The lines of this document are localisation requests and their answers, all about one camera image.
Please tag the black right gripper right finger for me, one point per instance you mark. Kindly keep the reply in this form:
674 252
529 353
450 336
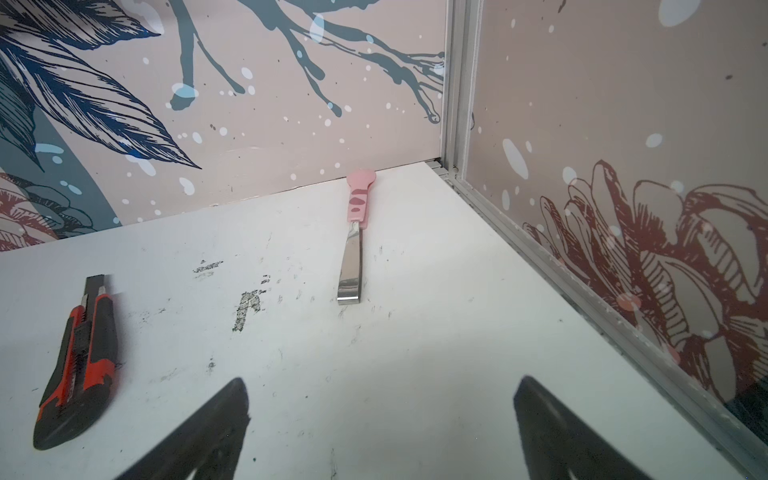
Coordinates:
557 444

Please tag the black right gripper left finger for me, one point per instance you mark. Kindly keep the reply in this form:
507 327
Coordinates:
206 446

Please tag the red black utility knife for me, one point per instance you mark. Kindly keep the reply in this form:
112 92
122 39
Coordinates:
83 380

